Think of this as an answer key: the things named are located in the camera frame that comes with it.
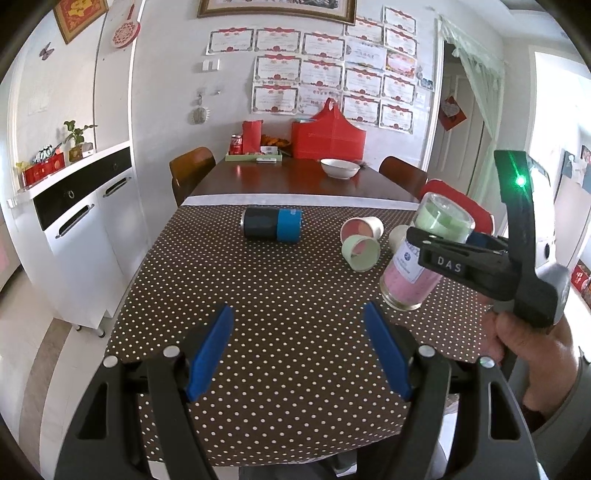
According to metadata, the pink green lidded cup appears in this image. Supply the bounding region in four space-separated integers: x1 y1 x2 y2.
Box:
380 192 476 311

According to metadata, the cream paper cup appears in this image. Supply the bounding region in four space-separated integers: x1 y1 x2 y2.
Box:
388 224 410 253

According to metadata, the white cup pink inside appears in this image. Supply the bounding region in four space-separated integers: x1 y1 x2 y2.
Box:
339 216 385 243

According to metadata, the person's right hand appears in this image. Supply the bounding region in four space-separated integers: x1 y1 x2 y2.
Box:
481 310 580 418

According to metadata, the red covered chair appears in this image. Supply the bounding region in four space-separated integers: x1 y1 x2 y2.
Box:
419 179 495 235

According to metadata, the brown polka dot tablecloth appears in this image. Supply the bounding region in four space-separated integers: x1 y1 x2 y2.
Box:
104 202 495 467

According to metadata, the black blue tumbler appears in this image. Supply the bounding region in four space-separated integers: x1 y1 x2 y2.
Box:
240 206 303 243

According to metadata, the brown chair right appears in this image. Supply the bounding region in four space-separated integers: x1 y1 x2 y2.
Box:
379 156 428 200

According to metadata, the brown chair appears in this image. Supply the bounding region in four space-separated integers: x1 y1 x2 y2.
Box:
169 147 215 206
379 156 428 200

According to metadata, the white black sideboard cabinet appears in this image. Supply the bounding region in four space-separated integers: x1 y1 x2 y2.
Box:
1 141 148 336

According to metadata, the red diamond door decoration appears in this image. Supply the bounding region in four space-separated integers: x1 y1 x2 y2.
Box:
439 95 467 131

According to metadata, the brown chair left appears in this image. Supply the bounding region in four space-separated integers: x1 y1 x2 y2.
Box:
169 147 215 206

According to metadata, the green tray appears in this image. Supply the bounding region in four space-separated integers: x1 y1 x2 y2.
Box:
224 152 283 164

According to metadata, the white ceramic bowl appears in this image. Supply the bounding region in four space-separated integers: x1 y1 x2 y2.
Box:
320 159 361 180

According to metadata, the red soda can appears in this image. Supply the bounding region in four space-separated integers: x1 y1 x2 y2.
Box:
228 134 243 155

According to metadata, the green door curtain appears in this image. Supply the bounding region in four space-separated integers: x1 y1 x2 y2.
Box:
438 15 506 203

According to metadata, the large red gift bag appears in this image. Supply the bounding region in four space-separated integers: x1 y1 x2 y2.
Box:
290 98 367 163

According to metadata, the hanging loofah scrubber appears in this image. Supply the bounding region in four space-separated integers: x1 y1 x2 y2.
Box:
191 93 209 125

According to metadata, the potted green plant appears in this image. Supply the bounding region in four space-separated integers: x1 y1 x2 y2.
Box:
62 120 96 163

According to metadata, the red tin box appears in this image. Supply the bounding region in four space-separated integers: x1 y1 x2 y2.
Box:
22 152 65 187

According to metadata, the framed plum blossom painting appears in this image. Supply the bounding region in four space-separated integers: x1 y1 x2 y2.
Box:
197 0 356 25

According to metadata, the red round hanging ornament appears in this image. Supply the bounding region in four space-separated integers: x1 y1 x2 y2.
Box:
111 2 140 49

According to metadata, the white wall switch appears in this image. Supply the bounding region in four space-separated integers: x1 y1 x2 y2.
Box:
201 58 221 73

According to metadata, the butterfly wall sticker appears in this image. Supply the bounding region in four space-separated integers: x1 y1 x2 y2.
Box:
39 42 54 61

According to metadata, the red gold fu frame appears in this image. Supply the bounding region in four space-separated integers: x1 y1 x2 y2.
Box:
53 0 108 44

